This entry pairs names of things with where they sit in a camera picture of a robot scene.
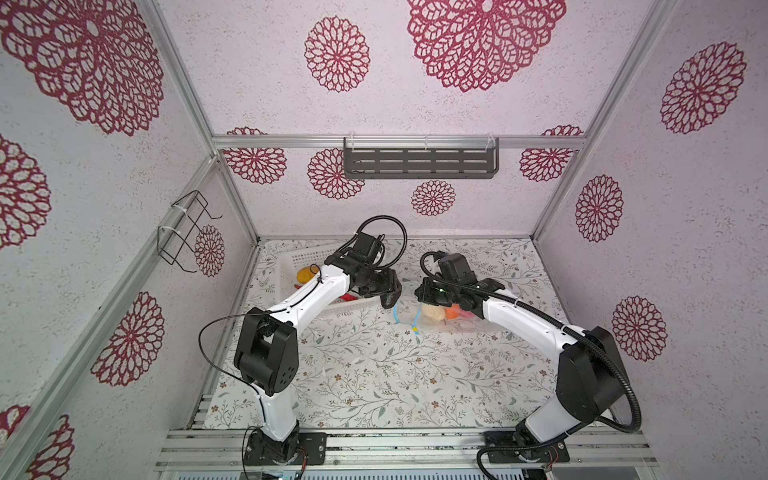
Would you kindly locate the black wire wall rack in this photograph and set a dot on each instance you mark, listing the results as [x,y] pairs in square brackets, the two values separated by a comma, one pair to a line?
[171,241]

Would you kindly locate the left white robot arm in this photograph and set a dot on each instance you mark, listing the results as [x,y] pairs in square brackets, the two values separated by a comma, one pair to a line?
[267,352]

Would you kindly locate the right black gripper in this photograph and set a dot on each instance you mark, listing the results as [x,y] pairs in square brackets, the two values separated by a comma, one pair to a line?
[425,294]

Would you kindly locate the clear zip top bag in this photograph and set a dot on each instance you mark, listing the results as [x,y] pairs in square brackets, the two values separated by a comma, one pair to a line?
[424,319]

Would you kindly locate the grey slotted wall shelf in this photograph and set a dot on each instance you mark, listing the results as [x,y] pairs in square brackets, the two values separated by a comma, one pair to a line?
[422,163]

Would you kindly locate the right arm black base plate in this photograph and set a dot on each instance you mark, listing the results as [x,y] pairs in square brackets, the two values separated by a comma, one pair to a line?
[510,446]

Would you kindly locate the orange toy fruit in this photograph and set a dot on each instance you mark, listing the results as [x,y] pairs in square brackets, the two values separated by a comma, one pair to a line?
[453,312]

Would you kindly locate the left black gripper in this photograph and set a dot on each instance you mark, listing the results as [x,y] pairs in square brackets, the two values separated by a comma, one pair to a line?
[388,284]

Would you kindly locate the yellow toy potato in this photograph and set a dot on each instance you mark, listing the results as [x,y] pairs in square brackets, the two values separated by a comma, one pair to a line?
[306,274]

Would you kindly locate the dark oval toy avocado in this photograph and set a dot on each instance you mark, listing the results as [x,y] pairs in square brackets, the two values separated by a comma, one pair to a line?
[389,298]

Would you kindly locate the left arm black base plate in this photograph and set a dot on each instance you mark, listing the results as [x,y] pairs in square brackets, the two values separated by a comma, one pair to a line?
[299,449]

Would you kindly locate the white perforated plastic basket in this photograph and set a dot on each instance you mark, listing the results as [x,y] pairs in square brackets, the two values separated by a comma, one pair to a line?
[290,263]

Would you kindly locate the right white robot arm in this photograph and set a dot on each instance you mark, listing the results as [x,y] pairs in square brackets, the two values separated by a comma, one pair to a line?
[591,381]

